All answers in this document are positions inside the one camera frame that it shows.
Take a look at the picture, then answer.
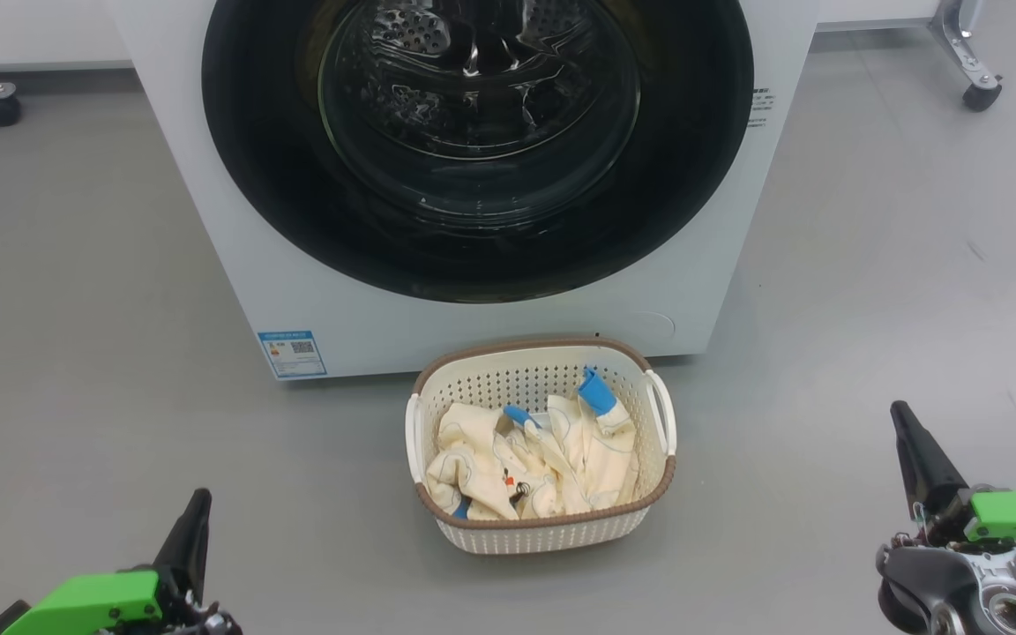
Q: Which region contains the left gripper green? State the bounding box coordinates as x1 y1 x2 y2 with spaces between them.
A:
1 488 240 635

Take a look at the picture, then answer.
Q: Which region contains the cream garment with bear print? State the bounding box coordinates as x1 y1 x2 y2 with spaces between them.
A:
501 368 641 517

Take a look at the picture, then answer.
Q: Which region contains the washing machine door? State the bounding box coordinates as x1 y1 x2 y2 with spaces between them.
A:
202 0 754 304

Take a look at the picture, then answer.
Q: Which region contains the white front-load washing machine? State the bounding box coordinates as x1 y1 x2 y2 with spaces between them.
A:
107 0 822 382

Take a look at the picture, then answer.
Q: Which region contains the blue energy label sticker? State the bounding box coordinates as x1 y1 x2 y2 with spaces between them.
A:
258 331 328 380

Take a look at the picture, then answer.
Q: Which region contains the cream perforated laundry basket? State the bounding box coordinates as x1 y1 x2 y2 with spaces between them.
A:
405 336 678 556

